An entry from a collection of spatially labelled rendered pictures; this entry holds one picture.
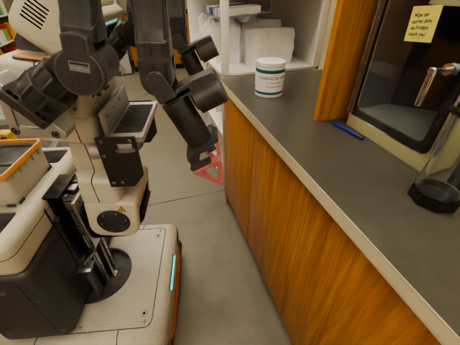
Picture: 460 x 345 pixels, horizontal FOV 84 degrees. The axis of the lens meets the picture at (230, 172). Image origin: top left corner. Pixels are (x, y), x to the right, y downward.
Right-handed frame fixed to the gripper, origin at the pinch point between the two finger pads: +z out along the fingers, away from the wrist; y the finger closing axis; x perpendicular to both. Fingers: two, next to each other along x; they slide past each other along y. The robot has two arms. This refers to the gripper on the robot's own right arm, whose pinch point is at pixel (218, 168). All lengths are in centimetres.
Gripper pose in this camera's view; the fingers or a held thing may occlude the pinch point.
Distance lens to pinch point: 62.2
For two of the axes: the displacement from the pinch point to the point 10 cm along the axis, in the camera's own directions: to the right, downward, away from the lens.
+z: 4.3, 7.0, 5.6
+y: -0.9, -5.9, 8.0
